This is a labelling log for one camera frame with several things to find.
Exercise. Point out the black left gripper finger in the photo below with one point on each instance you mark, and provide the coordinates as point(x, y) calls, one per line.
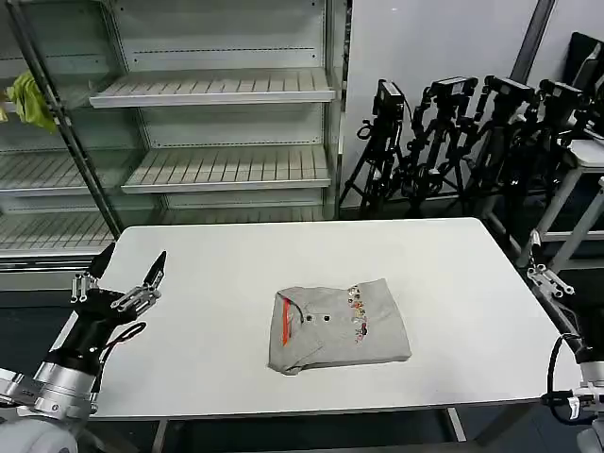
point(101, 262)
point(153, 273)

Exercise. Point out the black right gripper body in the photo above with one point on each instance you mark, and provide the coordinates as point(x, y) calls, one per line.
point(580, 340)

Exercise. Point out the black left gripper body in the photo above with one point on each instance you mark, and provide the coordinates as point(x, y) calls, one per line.
point(89, 325)

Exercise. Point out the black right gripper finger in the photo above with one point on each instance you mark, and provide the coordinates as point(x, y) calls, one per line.
point(535, 255)
point(559, 285)

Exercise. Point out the grey polo shirt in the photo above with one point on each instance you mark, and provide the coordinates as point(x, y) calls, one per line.
point(330, 330)

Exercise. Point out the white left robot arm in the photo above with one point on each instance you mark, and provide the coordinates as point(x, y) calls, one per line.
point(52, 391)

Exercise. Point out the white office desk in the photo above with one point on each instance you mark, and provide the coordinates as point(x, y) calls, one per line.
point(580, 189)

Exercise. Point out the glass-fronted shelf unit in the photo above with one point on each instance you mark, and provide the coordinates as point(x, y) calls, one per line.
point(42, 189)

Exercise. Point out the empty metal display shelf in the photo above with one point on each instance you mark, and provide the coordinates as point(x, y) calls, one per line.
point(222, 118)

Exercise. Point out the green cloth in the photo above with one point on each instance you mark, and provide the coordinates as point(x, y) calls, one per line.
point(30, 101)

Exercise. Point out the grey metal table frame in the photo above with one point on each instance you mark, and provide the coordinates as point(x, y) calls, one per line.
point(456, 424)

